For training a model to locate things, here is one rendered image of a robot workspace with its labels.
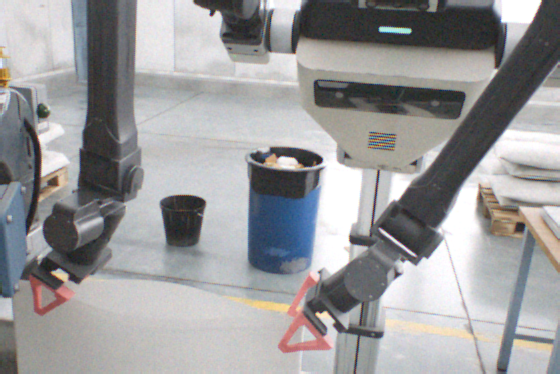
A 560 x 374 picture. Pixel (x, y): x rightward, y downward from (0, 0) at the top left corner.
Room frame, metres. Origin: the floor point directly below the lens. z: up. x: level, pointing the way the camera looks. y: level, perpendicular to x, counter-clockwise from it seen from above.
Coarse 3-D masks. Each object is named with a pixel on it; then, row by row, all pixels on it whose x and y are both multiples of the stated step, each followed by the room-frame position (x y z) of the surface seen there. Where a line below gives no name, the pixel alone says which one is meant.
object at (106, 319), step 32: (96, 288) 0.82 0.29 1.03; (128, 288) 0.83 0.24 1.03; (160, 288) 0.83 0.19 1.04; (192, 288) 0.82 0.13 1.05; (32, 320) 0.80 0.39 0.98; (64, 320) 0.77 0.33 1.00; (96, 320) 0.74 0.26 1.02; (128, 320) 0.72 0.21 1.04; (160, 320) 0.72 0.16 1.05; (192, 320) 0.72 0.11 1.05; (224, 320) 0.73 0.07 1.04; (256, 320) 0.74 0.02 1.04; (288, 320) 0.74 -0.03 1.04; (32, 352) 0.80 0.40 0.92; (64, 352) 0.77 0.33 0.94; (96, 352) 0.74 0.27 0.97; (128, 352) 0.72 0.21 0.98; (160, 352) 0.72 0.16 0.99; (192, 352) 0.72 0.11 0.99; (224, 352) 0.73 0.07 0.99; (256, 352) 0.74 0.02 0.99
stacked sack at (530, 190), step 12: (492, 180) 3.89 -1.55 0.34; (504, 180) 3.80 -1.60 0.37; (516, 180) 3.78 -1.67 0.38; (528, 180) 3.78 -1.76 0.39; (540, 180) 3.77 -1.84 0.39; (504, 192) 3.62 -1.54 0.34; (516, 192) 3.61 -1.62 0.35; (528, 192) 3.60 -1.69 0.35; (540, 192) 3.60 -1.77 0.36; (552, 192) 3.60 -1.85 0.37; (552, 204) 3.58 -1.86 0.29
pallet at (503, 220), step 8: (480, 184) 4.40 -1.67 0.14; (488, 184) 4.41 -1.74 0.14; (480, 192) 4.37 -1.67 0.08; (488, 192) 4.20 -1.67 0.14; (480, 200) 4.38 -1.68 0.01; (488, 200) 4.00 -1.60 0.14; (496, 200) 4.01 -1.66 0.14; (488, 208) 3.92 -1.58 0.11; (496, 208) 3.85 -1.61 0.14; (504, 208) 3.85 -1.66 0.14; (488, 216) 4.00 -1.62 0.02; (496, 216) 3.67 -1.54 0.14; (504, 216) 3.68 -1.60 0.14; (512, 216) 3.69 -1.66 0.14; (496, 224) 3.67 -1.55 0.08; (504, 224) 3.66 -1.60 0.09; (512, 224) 3.65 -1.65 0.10; (496, 232) 3.67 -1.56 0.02; (504, 232) 3.66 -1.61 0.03; (512, 232) 3.65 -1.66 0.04; (520, 232) 3.70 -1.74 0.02
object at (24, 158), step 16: (16, 96) 0.95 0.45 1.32; (0, 112) 0.90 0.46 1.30; (16, 112) 0.94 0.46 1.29; (0, 128) 0.90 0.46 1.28; (16, 128) 0.94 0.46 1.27; (0, 144) 0.89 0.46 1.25; (16, 144) 0.93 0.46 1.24; (32, 144) 0.98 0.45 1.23; (0, 160) 0.89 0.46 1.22; (16, 160) 0.93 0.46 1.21; (32, 160) 0.98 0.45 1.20; (0, 176) 0.91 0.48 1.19; (16, 176) 0.93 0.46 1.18; (32, 176) 0.98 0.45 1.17; (32, 192) 0.97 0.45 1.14; (32, 224) 0.96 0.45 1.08
